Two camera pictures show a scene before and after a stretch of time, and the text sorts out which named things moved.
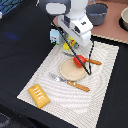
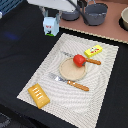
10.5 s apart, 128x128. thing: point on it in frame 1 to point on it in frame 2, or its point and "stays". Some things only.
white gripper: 80,29 to 56,4
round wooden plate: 70,71 stays
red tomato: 77,59 stays
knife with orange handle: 87,59 stays
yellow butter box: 70,43 to 96,49
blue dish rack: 7,5 stays
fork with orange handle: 70,83 stays
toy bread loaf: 38,95 stays
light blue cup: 55,36 to 51,26
